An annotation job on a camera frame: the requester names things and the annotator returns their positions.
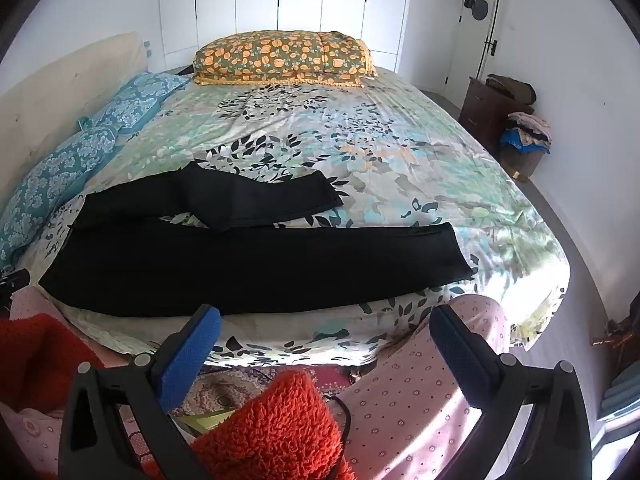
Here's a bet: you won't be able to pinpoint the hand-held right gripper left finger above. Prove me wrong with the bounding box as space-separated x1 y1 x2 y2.
58 304 222 480

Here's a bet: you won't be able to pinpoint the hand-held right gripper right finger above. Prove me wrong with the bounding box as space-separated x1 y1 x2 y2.
429 304 596 480

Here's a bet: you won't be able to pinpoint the black pants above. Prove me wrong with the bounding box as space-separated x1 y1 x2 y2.
39 162 480 318

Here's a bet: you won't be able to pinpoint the person's left forearm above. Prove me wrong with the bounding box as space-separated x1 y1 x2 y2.
0 312 106 411

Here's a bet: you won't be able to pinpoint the patterned red rug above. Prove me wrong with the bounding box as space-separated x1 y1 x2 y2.
170 362 381 431

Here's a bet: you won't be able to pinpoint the yellow-green plastic item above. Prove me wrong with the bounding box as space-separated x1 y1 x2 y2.
175 408 236 433

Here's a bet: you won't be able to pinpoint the person's red fleece jacket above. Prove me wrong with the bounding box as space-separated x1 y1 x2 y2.
192 371 346 480

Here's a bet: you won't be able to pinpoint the blue patterned pillow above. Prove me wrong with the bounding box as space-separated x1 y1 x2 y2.
77 72 191 136
0 125 121 266

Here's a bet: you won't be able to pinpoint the dark red-brown object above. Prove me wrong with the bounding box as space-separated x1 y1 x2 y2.
592 290 640 356

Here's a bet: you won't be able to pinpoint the brown laundry basket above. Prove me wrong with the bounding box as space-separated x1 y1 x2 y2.
500 142 546 180

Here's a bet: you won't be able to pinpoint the cream padded headboard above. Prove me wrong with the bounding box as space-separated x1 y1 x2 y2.
0 31 151 201

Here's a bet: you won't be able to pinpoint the bed with floral leaf sheet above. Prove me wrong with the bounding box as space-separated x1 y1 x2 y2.
0 67 572 368

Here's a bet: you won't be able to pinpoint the pile of mixed clothes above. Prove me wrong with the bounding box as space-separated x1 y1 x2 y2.
501 111 552 155

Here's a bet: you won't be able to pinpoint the dark wooden nightstand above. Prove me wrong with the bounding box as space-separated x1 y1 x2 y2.
459 76 533 153

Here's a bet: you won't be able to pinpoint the dark green folded clothes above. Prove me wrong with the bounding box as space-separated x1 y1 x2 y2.
486 74 537 106

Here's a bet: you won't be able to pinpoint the white door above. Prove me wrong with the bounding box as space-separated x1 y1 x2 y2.
444 0 506 98

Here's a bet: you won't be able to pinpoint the orange floral pillow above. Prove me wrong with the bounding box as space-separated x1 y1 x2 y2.
192 30 378 87

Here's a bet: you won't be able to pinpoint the black hat on hook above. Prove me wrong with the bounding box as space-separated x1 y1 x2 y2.
461 0 490 22

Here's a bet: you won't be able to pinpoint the black cable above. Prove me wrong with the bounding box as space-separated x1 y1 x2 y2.
325 395 353 461

